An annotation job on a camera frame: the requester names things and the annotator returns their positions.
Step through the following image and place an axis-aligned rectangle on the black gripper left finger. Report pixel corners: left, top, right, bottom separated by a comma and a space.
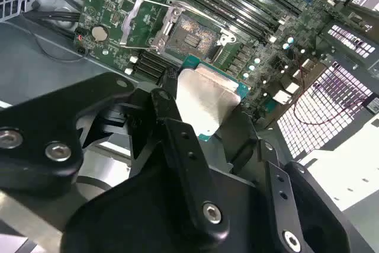
0, 68, 231, 241

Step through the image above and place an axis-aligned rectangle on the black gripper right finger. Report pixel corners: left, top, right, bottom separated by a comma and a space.
219, 110, 350, 253

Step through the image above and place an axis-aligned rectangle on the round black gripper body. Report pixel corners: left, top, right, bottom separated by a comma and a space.
63, 167, 281, 253

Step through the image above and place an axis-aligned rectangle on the silver CPU with green rim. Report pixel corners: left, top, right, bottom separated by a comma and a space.
174, 53, 252, 145

